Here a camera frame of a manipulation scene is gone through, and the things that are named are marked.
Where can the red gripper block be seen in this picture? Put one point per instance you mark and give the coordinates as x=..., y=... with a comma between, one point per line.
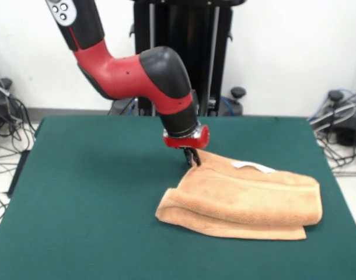
x=189, y=142

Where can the tan terry towel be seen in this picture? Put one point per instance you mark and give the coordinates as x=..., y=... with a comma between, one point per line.
x=239, y=201

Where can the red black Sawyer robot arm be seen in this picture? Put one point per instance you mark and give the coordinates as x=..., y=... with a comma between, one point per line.
x=122, y=78

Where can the dark green tablecloth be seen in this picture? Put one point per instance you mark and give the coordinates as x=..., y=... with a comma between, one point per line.
x=78, y=189

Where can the black stand leg with knob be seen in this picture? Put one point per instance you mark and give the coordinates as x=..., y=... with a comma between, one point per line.
x=350, y=128
x=3, y=82

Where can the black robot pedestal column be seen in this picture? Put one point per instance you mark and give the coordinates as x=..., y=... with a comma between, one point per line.
x=195, y=43

